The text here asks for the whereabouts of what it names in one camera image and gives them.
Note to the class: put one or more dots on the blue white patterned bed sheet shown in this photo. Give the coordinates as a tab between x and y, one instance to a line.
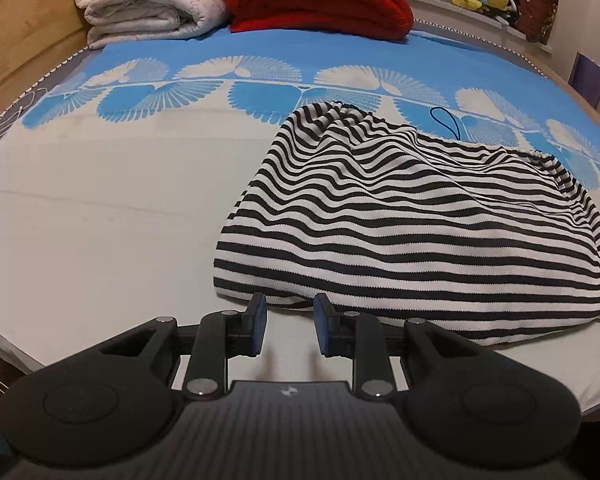
130	200

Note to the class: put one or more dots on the white window sill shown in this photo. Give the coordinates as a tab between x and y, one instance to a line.
440	7

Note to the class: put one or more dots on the folded white quilted blanket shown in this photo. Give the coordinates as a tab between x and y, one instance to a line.
150	0

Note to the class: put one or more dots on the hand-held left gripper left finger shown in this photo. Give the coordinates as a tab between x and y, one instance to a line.
256	324

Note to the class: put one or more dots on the black white striped hoodie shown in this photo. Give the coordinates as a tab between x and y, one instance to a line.
405	230

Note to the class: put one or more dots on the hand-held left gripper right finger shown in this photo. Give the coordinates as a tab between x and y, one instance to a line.
322	329

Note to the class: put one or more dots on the folded red blanket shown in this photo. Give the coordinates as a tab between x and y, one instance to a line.
315	0

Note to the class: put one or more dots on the purple box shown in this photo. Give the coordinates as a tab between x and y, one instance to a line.
587	79

